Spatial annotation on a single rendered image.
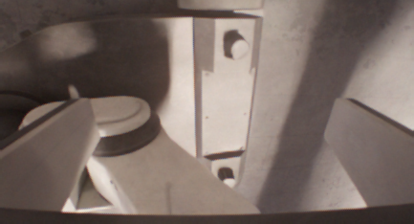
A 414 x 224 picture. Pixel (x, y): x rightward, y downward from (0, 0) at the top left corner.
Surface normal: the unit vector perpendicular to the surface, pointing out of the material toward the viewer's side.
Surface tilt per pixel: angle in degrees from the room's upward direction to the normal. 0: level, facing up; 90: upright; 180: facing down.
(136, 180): 90
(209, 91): 0
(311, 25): 0
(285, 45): 0
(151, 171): 90
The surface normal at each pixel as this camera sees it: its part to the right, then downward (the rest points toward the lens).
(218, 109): 0.22, 0.47
